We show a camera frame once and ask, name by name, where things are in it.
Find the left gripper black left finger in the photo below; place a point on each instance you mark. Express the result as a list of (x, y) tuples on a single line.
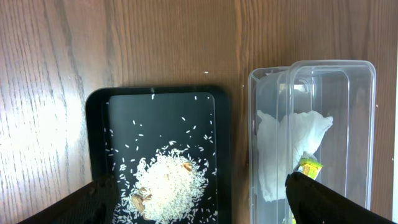
[(94, 203)]

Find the white napkin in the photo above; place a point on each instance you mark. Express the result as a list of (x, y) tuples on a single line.
[(275, 159)]

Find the clear plastic waste bin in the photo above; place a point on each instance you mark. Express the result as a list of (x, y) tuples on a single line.
[(342, 89)]

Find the yellow green snack wrapper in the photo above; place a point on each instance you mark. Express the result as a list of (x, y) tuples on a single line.
[(309, 167)]

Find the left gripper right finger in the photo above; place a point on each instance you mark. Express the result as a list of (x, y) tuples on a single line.
[(311, 202)]

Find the black food waste tray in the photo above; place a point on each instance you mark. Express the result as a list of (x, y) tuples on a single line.
[(96, 119)]

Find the white rice food scraps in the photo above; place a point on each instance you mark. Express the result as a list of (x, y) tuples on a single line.
[(168, 183)]

